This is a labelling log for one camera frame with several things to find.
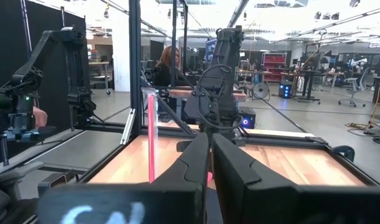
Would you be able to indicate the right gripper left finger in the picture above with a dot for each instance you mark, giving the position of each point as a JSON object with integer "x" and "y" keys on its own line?
{"x": 131, "y": 202}

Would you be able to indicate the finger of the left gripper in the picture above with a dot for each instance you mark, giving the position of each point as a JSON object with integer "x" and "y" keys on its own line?
{"x": 184, "y": 145}

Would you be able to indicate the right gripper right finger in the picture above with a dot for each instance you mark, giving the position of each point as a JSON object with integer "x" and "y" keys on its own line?
{"x": 286, "y": 205}

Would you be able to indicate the black teleoperation robot arm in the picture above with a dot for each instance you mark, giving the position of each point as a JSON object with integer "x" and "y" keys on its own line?
{"x": 74, "y": 77}

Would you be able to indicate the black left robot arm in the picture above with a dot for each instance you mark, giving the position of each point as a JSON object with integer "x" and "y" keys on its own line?
{"x": 221, "y": 84}

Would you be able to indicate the wooden workbench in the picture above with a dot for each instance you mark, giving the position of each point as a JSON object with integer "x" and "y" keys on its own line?
{"x": 180, "y": 92}

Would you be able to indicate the black box with blue light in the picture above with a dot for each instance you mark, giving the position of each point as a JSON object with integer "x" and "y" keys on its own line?
{"x": 248, "y": 118}
{"x": 285, "y": 90}

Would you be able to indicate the person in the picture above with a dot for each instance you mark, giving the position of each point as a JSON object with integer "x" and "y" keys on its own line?
{"x": 165, "y": 68}

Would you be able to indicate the round floor fan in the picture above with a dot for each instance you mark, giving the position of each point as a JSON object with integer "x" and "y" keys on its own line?
{"x": 261, "y": 90}

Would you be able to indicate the grey office chair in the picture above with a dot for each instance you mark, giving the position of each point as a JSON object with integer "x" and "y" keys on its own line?
{"x": 15, "y": 177}

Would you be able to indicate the red shelf rack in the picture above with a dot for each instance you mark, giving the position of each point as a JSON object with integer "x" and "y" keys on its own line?
{"x": 274, "y": 67}

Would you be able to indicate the black standing desk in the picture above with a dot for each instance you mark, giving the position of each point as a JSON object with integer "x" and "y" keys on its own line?
{"x": 308, "y": 84}

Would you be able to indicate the person's hand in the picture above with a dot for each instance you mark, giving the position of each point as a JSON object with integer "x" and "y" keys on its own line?
{"x": 40, "y": 116}

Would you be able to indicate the white office chair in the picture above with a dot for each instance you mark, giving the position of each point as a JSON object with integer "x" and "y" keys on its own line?
{"x": 352, "y": 90}

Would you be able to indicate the black partition panel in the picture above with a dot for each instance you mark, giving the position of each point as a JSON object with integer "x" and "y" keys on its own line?
{"x": 9, "y": 46}

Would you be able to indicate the silver metal bracket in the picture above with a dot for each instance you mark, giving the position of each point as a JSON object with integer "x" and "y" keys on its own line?
{"x": 128, "y": 126}

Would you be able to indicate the black frame hook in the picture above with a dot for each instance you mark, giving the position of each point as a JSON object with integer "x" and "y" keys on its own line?
{"x": 343, "y": 153}

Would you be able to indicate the black aluminium table frame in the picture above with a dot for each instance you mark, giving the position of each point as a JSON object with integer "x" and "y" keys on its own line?
{"x": 135, "y": 62}

